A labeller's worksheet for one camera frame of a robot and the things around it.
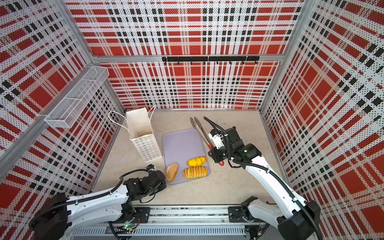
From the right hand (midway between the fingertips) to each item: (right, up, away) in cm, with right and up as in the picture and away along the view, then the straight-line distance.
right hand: (212, 154), depth 74 cm
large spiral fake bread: (-9, -13, +10) cm, 19 cm away
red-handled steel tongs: (-3, +8, +2) cm, 9 cm away
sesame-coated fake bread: (-22, -12, +10) cm, 27 cm away
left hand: (-25, -20, +9) cm, 33 cm away
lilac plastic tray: (-19, 0, +28) cm, 34 cm away
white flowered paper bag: (-44, +14, +16) cm, 49 cm away
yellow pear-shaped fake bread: (-8, -8, +16) cm, 19 cm away
